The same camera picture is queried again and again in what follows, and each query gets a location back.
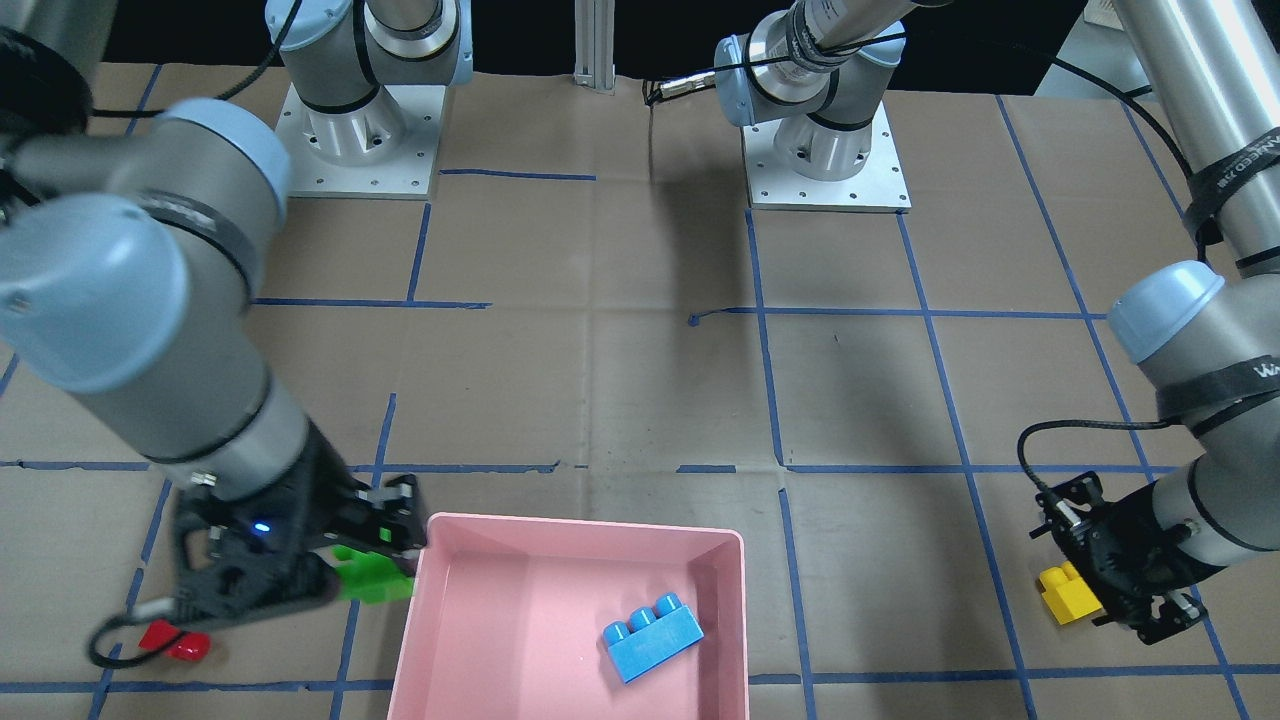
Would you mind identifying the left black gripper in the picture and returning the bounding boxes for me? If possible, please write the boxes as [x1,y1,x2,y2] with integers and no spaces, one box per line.
[1032,470,1216,644]

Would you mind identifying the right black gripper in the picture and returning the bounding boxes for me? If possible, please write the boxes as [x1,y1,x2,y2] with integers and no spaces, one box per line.
[161,425,428,632]

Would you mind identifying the green toy block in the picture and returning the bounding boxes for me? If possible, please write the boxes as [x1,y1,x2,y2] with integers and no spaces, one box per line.
[332,544,415,603]

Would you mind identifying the yellow toy block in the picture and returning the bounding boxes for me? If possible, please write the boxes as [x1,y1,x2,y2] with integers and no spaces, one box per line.
[1037,561,1103,626]

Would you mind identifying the blue toy block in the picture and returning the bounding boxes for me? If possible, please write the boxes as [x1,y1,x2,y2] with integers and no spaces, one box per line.
[602,592,705,684]

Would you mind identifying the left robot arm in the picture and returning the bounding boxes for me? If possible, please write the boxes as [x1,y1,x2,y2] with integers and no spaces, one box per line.
[710,1,1279,644]

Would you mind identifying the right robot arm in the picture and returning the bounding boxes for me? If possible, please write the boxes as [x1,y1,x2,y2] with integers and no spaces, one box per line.
[3,1,428,633]

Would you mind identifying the pink plastic box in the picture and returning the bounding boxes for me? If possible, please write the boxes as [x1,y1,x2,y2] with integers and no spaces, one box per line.
[389,512,750,719]

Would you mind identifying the red toy block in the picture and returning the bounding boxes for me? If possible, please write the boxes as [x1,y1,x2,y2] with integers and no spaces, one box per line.
[137,619,212,664]

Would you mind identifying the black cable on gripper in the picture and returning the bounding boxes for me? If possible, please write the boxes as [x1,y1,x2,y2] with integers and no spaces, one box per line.
[1018,418,1190,521]

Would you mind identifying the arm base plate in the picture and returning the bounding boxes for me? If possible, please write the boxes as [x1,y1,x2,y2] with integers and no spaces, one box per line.
[741,102,913,213]
[276,85,451,201]

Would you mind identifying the aluminium frame post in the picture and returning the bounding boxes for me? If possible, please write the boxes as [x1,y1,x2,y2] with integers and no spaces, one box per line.
[573,0,616,95]

